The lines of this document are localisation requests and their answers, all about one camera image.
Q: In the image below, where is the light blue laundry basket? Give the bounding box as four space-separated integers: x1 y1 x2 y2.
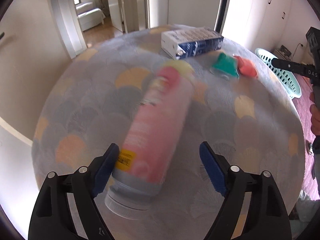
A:
255 48 302 99

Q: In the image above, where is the blue white milk carton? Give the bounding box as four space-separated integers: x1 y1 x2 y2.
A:
161 27 224 60

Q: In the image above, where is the white bed far room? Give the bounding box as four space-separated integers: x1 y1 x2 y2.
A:
75 2 105 31

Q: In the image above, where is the white bedside table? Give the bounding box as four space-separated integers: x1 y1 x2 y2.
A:
273 48 291 61

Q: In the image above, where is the patterned grey table cloth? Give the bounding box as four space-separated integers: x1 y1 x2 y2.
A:
32 25 305 239

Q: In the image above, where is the white wardrobe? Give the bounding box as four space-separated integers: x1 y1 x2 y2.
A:
167 0 296 53

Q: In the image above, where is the pink chips can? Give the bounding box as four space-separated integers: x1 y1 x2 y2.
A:
105 62 195 220

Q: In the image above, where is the black charger cable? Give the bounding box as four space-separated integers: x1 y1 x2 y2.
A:
290 42 304 62

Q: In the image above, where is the person right hand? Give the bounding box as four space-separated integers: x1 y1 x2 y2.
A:
309 92 320 136

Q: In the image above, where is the pink bed cover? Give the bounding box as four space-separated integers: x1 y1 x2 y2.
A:
293 74 319 200

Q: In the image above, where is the red jelly cup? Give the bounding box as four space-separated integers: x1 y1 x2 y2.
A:
234 56 258 78

